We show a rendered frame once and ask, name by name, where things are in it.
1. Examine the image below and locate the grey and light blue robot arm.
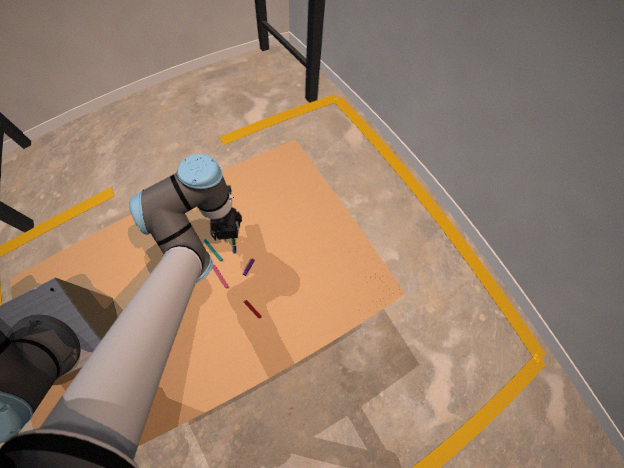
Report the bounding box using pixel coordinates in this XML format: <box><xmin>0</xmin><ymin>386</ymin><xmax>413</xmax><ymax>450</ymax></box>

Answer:
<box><xmin>0</xmin><ymin>154</ymin><xmax>233</xmax><ymax>468</ymax></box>

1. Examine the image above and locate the purple rod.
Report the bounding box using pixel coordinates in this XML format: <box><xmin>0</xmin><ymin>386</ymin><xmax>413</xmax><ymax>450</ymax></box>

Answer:
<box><xmin>243</xmin><ymin>259</ymin><xmax>255</xmax><ymax>276</ymax></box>

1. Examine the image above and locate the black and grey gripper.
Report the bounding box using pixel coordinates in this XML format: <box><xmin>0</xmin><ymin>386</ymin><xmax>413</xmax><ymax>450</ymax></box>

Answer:
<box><xmin>210</xmin><ymin>207</ymin><xmax>242</xmax><ymax>242</ymax></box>

